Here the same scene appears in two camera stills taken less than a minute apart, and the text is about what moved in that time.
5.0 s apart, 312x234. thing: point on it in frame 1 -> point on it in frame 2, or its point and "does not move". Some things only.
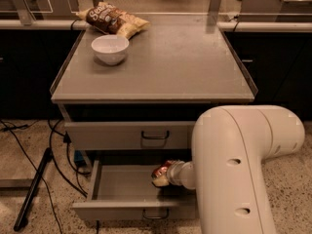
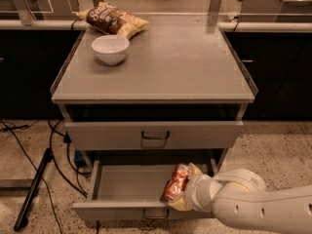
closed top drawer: x=129 y=136 does not move
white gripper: x=175 y=174 -> x=194 y=189
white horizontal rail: x=38 y=24 does not move
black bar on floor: x=33 y=190 does not move
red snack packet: x=162 y=170 -> x=175 y=186
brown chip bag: x=112 y=19 does not move
